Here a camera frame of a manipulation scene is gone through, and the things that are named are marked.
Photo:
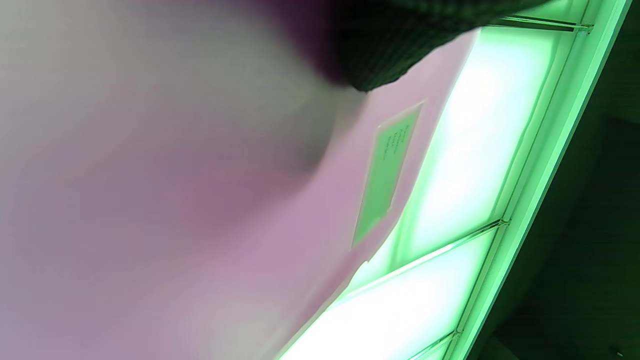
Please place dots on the person's left hand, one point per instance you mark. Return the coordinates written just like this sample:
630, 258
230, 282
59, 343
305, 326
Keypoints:
390, 40

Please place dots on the pink L-shaped folder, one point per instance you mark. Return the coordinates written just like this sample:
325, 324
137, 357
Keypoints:
200, 225

